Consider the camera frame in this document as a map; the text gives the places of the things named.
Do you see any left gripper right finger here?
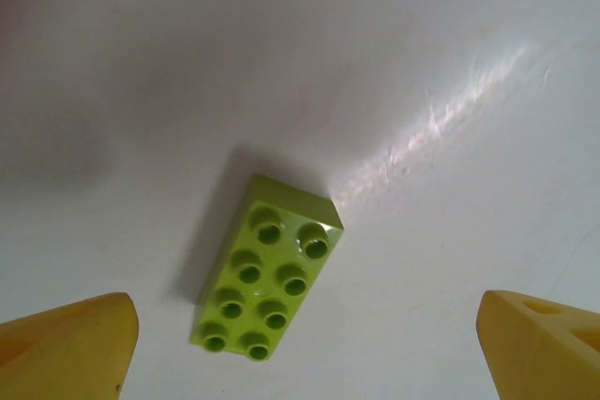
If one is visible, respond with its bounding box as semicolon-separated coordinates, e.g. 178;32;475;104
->
476;289;600;400

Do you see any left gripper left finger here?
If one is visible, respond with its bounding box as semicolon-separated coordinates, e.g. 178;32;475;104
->
0;292;141;400

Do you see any lime green eight-stud lego brick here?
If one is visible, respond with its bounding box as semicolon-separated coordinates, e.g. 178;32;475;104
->
189;173;346;363

